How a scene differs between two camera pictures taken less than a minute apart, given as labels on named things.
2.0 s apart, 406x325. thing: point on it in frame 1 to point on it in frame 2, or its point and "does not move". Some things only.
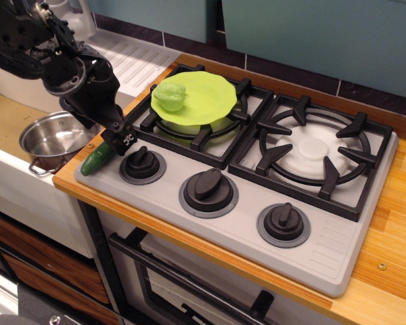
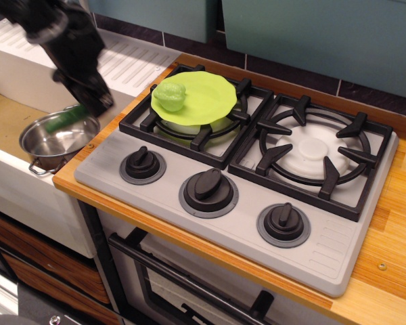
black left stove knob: (142, 167) does not move
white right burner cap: (311, 143) does not move
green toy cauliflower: (170, 96) does not move
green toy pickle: (103, 154) to (76, 114)
